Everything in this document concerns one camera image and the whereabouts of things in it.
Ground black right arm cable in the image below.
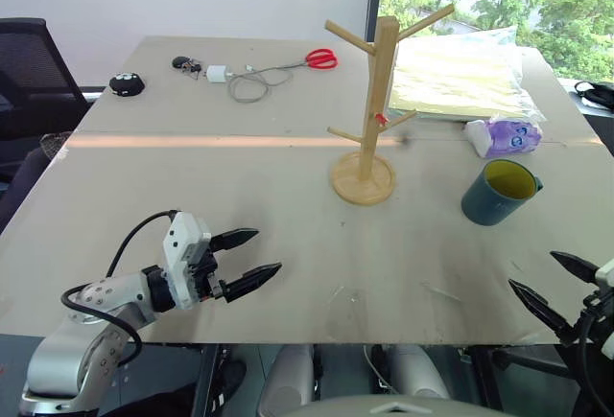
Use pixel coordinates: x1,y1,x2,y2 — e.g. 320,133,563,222
575,309,601,417

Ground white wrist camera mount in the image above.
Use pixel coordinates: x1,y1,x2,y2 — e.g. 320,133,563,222
161,211,214,312
593,257,614,290

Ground black key fob with keys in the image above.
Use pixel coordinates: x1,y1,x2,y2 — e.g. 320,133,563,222
171,55,203,79

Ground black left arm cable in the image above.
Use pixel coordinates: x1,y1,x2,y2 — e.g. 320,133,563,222
60,209,182,368

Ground silver rounded robot leg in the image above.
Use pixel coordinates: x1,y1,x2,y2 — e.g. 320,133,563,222
391,343,451,400
255,343,317,417

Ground purple tissue pack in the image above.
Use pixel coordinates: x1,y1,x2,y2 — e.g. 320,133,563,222
463,118,544,160

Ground white charger plug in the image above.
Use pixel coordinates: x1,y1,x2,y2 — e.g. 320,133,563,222
205,64,235,84

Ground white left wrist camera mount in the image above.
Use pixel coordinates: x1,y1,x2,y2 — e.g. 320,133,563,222
161,211,214,312

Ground clear bag of yellow sheets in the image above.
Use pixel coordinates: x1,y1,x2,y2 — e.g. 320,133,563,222
386,24,547,125

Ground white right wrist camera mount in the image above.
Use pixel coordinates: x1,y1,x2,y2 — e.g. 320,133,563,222
593,257,614,290

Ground black bag with strap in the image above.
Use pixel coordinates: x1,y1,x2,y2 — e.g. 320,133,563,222
573,80,614,112

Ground black mesh office chair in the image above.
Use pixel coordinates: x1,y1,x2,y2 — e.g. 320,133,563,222
0,17,91,183

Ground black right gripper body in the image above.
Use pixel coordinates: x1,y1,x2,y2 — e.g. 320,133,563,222
558,287,614,347

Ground grey robot torso top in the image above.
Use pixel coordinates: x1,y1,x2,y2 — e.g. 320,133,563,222
286,394,522,417

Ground red handled scissors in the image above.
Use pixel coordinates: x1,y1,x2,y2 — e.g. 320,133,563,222
286,48,340,73

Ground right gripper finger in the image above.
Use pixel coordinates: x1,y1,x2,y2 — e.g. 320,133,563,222
549,250,600,285
508,278,576,344

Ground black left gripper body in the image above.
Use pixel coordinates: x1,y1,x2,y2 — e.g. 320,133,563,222
188,238,229,304

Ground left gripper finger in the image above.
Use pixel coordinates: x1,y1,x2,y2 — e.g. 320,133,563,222
210,227,261,253
221,262,283,304

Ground grey charging cable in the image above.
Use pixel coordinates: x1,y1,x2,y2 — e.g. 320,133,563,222
225,61,308,104

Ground wooden mug tree stand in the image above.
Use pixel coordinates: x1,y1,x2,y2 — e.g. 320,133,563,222
323,2,456,207

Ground blue mug yellow inside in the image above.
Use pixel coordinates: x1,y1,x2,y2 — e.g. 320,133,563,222
460,157,545,228

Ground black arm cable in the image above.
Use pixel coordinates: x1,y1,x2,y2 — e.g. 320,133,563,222
60,209,182,368
575,309,601,417

